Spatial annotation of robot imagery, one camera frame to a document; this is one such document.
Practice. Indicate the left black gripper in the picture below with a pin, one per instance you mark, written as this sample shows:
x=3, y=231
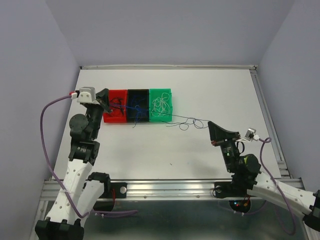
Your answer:
x=101, y=97

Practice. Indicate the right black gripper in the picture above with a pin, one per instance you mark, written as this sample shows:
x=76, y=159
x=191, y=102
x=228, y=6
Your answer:
x=219, y=134

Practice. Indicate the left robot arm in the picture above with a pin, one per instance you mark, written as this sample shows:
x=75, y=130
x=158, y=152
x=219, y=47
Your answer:
x=80, y=188

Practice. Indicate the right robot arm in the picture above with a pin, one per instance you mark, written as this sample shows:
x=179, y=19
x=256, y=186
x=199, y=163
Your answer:
x=301, y=203

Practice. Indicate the red plastic bin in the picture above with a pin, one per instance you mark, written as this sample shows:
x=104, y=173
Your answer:
x=118, y=102

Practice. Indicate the black plastic bin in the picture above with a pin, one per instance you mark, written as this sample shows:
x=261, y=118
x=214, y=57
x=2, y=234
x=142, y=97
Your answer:
x=137, y=105

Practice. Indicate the green plastic bin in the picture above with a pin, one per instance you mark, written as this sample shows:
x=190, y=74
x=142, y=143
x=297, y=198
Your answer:
x=160, y=105

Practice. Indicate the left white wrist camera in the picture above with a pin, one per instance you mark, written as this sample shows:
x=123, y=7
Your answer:
x=85, y=95

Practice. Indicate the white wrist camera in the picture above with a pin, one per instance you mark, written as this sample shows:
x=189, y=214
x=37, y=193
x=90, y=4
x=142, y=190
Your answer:
x=250, y=135
x=85, y=95

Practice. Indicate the aluminium back rail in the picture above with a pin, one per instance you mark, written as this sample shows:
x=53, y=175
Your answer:
x=167, y=67

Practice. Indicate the aluminium rail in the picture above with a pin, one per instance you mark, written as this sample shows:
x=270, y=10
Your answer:
x=282, y=165
x=167, y=67
x=165, y=190

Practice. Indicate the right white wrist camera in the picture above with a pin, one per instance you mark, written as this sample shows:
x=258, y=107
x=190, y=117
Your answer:
x=250, y=135

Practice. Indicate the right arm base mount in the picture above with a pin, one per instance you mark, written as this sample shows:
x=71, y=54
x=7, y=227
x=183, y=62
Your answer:
x=239, y=200

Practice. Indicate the aluminium right side rail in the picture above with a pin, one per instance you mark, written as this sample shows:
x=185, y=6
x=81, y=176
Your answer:
x=282, y=165

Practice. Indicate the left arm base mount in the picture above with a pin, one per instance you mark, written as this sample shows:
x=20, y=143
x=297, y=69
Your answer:
x=112, y=191

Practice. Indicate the aluminium front rail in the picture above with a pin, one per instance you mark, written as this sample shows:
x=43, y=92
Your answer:
x=165, y=190

